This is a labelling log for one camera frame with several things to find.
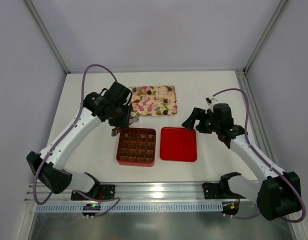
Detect metal tongs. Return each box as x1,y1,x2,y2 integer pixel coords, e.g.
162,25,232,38
111,113,140,137

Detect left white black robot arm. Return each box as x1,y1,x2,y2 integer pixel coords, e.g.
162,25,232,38
26,82,132,194

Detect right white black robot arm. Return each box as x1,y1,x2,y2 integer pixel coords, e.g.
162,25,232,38
182,103,304,221

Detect red chocolate box with insert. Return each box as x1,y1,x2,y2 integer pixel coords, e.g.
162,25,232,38
116,127,157,167

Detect red box lid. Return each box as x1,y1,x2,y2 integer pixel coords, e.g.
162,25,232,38
159,127,198,163

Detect floral rectangular tray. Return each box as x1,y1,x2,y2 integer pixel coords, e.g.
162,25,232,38
131,85,178,117

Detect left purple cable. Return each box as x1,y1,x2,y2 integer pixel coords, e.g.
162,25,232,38
33,63,121,217

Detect purple cable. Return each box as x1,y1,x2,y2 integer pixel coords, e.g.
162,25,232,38
206,87,307,223
33,63,121,217

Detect aluminium right side rail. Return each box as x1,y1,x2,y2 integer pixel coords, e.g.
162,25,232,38
235,69,276,162

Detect aluminium rail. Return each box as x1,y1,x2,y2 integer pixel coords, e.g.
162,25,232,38
24,181,295,203
235,69,276,162

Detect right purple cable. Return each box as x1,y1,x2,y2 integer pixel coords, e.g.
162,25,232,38
206,87,307,223

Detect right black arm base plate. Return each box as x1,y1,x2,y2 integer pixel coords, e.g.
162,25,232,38
202,182,238,200

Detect slotted grey cable duct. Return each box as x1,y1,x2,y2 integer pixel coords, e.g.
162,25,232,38
36,201,223,214

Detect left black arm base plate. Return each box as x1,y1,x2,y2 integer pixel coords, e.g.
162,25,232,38
70,183,116,202

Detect aluminium front rail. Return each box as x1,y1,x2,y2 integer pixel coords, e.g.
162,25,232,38
24,181,295,203

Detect left aluminium frame post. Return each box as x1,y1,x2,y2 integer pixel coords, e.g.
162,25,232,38
23,0,70,75

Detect aluminium frame post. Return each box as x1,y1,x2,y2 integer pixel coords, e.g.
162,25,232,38
23,0,70,75
243,0,291,75

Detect right aluminium frame post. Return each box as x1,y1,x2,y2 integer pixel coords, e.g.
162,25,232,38
243,0,291,75

